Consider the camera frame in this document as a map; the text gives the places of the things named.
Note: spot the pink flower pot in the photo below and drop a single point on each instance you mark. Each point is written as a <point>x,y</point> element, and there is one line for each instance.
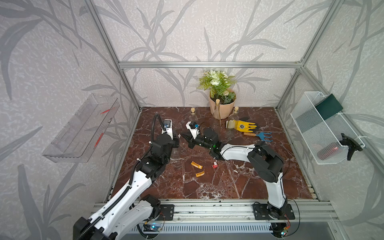
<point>227,105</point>

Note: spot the peeled gold label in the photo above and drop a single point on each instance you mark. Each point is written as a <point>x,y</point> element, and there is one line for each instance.
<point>200,174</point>

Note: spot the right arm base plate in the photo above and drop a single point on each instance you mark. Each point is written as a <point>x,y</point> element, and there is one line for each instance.
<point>269,212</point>

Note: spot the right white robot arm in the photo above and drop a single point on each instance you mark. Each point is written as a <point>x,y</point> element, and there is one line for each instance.
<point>267,163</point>

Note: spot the dark green card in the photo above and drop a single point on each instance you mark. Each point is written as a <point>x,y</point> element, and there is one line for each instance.
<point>328,107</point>

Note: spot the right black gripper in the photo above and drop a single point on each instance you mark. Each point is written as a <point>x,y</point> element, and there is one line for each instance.
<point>190,140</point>

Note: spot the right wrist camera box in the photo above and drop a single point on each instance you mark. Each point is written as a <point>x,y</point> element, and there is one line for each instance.
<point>194,128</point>

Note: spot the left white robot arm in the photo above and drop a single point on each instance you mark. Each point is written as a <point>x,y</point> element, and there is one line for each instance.
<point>120,214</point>

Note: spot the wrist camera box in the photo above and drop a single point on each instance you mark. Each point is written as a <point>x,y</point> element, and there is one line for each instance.
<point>167,123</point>
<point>194,128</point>

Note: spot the yellow gardening glove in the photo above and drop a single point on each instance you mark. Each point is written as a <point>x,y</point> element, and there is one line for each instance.
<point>245,127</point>

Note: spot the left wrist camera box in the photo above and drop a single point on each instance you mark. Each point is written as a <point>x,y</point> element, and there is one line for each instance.
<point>167,123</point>

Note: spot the blue hand rake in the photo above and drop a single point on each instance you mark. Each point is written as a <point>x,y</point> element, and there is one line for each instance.
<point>265,137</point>

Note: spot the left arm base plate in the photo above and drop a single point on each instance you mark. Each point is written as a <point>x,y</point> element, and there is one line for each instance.
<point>163,213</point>

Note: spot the glass bottle with red label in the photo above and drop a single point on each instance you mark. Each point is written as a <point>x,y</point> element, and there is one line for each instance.
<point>175,154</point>

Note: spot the green artificial plant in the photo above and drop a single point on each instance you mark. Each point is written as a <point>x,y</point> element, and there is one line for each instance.
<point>218,83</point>

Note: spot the short glass bottle gold label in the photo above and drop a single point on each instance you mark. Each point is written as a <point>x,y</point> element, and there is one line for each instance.
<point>193,116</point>

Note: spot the white mesh wall basket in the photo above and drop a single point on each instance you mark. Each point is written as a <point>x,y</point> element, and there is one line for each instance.
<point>322,136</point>

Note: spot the clear plastic wall shelf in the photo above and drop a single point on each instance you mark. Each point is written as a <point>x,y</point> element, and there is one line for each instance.
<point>79,138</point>

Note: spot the aluminium front rail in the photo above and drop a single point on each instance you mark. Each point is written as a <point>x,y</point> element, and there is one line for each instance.
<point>241,211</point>

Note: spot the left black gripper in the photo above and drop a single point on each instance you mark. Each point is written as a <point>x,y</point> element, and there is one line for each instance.
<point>175,141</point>

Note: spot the tall slim glass bottle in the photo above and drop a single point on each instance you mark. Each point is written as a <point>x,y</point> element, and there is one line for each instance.
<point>216,119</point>

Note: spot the black spray bottle trigger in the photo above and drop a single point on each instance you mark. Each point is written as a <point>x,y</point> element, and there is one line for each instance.
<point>352,145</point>

